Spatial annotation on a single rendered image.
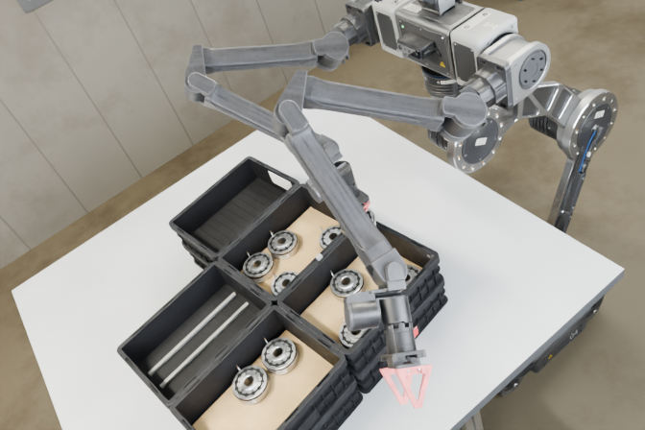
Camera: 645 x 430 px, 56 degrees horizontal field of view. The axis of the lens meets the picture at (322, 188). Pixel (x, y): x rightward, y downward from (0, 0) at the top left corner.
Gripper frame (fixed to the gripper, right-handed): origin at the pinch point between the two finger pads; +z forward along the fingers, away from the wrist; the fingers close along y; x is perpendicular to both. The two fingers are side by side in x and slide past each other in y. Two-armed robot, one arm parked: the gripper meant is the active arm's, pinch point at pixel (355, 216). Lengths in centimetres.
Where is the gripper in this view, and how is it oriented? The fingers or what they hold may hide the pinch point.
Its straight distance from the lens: 175.5
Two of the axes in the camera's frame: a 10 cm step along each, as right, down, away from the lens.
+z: 2.5, 6.9, 6.8
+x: 7.6, -5.8, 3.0
